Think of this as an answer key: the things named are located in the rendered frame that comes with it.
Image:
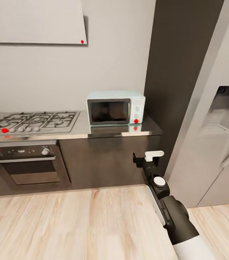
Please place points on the fridge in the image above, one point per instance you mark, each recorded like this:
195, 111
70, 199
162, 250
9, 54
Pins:
187, 96

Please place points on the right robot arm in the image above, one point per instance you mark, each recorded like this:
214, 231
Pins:
186, 241

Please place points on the microwave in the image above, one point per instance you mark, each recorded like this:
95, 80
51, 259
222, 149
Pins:
110, 107

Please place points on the range hood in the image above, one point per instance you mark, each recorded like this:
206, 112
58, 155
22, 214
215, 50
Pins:
42, 21

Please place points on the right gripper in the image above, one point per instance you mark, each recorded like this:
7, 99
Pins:
142, 163

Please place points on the burner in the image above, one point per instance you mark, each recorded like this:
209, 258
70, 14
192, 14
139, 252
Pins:
38, 122

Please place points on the oven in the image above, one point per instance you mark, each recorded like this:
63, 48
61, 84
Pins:
26, 165

